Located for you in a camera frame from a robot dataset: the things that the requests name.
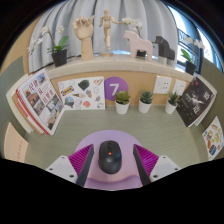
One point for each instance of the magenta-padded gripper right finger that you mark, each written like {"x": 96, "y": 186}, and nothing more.
{"x": 147, "y": 159}

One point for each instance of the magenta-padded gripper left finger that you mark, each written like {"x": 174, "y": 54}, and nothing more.
{"x": 80, "y": 160}

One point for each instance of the black computer mouse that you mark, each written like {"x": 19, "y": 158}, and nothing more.
{"x": 110, "y": 158}

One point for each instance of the purple mouse pad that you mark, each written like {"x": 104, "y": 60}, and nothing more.
{"x": 110, "y": 135}

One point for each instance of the small succulent in white pot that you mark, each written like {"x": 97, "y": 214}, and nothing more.
{"x": 145, "y": 107}
{"x": 170, "y": 108}
{"x": 122, "y": 107}

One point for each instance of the white sticker sheet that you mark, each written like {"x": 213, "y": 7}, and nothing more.
{"x": 81, "y": 93}

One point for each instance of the white books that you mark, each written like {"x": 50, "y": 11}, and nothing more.
{"x": 202, "y": 119}
{"x": 10, "y": 90}

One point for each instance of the colourful sticker sheet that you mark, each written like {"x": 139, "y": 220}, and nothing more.
{"x": 214, "y": 138}

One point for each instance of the red white photo magazine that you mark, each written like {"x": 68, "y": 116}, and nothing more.
{"x": 41, "y": 100}

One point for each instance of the black book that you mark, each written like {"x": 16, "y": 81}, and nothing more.
{"x": 195, "y": 101}

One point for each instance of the purple round number sign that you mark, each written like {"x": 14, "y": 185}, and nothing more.
{"x": 115, "y": 87}

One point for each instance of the wooden desk back ledge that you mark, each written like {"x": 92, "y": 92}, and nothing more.
{"x": 100, "y": 65}

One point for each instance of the white orchid in black pot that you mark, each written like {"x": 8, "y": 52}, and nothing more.
{"x": 190, "y": 67}
{"x": 60, "y": 57}
{"x": 131, "y": 21}

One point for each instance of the green desk partition panel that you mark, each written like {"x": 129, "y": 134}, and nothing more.
{"x": 216, "y": 83}
{"x": 10, "y": 71}

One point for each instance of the black horse figure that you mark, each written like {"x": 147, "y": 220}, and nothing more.
{"x": 165, "y": 50}

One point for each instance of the pink horse figure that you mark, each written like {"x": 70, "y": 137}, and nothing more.
{"x": 138, "y": 45}

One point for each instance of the wooden hand model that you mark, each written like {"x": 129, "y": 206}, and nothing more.
{"x": 85, "y": 36}

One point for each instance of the wooden mannequin figure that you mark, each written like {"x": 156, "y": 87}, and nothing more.
{"x": 107, "y": 30}

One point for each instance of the dark framed window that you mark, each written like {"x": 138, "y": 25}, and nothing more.
{"x": 186, "y": 30}

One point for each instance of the grey curtain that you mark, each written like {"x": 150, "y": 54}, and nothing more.
{"x": 60, "y": 13}

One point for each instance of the white wall socket plate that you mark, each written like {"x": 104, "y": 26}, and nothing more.
{"x": 180, "y": 87}
{"x": 162, "y": 85}

